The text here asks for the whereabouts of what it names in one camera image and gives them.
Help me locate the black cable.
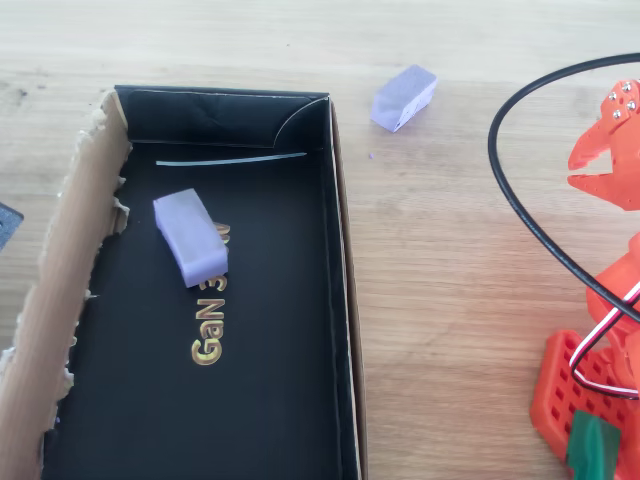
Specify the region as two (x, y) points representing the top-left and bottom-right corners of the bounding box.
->
(488, 52), (640, 324)

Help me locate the orange perforated arm base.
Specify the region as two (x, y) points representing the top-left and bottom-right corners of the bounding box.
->
(529, 329), (640, 480)

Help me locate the dark flat object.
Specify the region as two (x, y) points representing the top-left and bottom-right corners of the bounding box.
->
(0, 202), (25, 254)

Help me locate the black cardboard box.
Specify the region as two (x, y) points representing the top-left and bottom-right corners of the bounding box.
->
(0, 84), (370, 480)

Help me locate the purple foam block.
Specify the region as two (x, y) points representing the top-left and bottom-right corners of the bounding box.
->
(152, 188), (230, 289)
(370, 64), (439, 134)

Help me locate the white red black servo wire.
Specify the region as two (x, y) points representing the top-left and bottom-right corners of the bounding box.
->
(568, 279), (640, 401)

